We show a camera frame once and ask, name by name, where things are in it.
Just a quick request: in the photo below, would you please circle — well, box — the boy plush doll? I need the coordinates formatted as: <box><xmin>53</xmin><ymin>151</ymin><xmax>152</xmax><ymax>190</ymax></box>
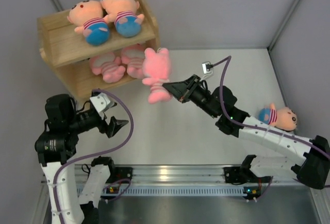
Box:
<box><xmin>67</xmin><ymin>0</ymin><xmax>110</xmax><ymax>46</ymax></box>
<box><xmin>258</xmin><ymin>103</ymin><xmax>298</xmax><ymax>132</ymax></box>
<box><xmin>101</xmin><ymin>0</ymin><xmax>144</xmax><ymax>38</ymax></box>

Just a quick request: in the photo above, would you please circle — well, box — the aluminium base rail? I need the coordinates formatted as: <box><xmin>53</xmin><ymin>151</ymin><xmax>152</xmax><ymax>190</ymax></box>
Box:
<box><xmin>41</xmin><ymin>164</ymin><xmax>323</xmax><ymax>196</ymax></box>

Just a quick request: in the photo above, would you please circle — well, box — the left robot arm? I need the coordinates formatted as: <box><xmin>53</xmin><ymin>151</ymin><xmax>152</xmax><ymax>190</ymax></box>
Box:
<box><xmin>35</xmin><ymin>90</ymin><xmax>134</xmax><ymax>223</ymax></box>

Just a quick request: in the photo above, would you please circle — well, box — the pink frog plush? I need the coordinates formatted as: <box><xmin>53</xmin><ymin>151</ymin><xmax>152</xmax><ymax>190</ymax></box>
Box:
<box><xmin>121</xmin><ymin>44</ymin><xmax>145</xmax><ymax>79</ymax></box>
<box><xmin>89</xmin><ymin>52</ymin><xmax>126</xmax><ymax>83</ymax></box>
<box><xmin>142</xmin><ymin>48</ymin><xmax>172</xmax><ymax>104</ymax></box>

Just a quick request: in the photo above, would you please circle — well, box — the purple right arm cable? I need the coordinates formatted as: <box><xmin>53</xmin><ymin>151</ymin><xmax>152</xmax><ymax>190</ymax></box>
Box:
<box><xmin>210</xmin><ymin>56</ymin><xmax>330</xmax><ymax>200</ymax></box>

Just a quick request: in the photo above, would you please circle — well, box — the wooden two-tier shelf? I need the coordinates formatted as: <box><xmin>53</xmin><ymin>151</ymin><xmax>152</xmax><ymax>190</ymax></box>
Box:
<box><xmin>37</xmin><ymin>0</ymin><xmax>160</xmax><ymax>102</ymax></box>

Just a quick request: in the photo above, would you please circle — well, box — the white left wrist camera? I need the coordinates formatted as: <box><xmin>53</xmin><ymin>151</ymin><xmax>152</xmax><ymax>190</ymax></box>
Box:
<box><xmin>89</xmin><ymin>93</ymin><xmax>117</xmax><ymax>119</ymax></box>

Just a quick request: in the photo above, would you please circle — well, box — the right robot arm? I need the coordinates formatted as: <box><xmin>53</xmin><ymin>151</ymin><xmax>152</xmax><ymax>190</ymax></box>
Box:
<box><xmin>162</xmin><ymin>75</ymin><xmax>329</xmax><ymax>189</ymax></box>

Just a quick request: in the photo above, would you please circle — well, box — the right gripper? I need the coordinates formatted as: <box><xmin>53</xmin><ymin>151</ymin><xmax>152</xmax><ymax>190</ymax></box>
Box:
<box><xmin>163</xmin><ymin>75</ymin><xmax>219</xmax><ymax>118</ymax></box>

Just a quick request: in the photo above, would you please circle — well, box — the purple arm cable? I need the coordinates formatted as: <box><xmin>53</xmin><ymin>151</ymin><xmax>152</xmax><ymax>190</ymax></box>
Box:
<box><xmin>53</xmin><ymin>89</ymin><xmax>135</xmax><ymax>224</ymax></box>
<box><xmin>210</xmin><ymin>56</ymin><xmax>330</xmax><ymax>200</ymax></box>

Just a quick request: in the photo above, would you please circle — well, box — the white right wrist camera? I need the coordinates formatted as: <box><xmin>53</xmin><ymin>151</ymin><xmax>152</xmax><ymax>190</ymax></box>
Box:
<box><xmin>201</xmin><ymin>61</ymin><xmax>213</xmax><ymax>80</ymax></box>

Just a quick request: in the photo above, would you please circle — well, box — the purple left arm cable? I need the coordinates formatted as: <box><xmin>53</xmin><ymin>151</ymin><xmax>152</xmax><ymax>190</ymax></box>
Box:
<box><xmin>53</xmin><ymin>89</ymin><xmax>135</xmax><ymax>224</ymax></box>

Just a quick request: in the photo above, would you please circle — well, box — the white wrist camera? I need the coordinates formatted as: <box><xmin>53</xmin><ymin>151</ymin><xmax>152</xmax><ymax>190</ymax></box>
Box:
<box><xmin>201</xmin><ymin>61</ymin><xmax>213</xmax><ymax>80</ymax></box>
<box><xmin>89</xmin><ymin>93</ymin><xmax>117</xmax><ymax>119</ymax></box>

